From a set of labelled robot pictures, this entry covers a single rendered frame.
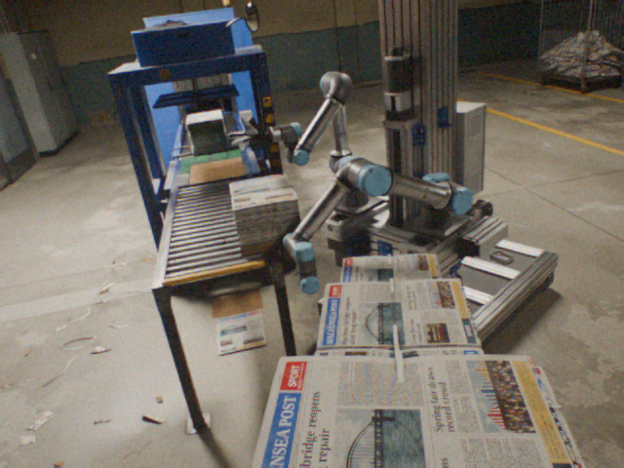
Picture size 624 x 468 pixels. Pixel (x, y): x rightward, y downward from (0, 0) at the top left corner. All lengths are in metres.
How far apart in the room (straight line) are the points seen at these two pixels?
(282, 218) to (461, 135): 0.99
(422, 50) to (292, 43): 8.60
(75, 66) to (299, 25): 4.50
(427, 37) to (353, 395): 1.79
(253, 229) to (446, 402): 1.56
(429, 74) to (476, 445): 1.84
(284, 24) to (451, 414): 10.31
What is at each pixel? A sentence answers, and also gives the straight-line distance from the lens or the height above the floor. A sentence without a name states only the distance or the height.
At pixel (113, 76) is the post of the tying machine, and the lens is 3.25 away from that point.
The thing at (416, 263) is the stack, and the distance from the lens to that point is 1.92.
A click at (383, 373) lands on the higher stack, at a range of 0.73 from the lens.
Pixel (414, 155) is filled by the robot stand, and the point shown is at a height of 1.08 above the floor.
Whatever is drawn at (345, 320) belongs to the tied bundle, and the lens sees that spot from 1.23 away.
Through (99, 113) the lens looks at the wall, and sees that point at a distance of 11.01.
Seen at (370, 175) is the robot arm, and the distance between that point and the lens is 1.79.
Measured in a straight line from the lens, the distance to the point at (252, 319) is 3.17.
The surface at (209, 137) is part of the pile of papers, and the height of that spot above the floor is 0.92.
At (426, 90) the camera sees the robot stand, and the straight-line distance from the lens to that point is 2.29.
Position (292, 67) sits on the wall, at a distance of 10.82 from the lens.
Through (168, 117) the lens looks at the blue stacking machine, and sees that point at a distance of 5.60.
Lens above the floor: 1.78
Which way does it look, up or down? 25 degrees down
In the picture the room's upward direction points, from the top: 7 degrees counter-clockwise
